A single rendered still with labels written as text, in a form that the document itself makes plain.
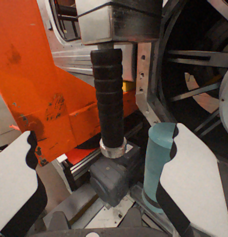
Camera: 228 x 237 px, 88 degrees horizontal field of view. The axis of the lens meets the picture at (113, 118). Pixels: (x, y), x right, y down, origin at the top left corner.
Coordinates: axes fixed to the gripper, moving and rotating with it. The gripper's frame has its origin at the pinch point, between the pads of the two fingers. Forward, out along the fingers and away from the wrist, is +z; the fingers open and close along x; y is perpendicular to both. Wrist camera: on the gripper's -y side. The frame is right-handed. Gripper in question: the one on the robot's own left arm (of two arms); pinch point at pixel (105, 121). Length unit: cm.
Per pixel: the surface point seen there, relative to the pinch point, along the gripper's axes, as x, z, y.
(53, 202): -44, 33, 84
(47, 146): -24.0, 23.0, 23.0
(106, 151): -0.5, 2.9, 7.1
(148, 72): 10.9, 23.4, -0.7
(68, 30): -72, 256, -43
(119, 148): 1.6, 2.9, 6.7
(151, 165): 8.9, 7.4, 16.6
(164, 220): 23, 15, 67
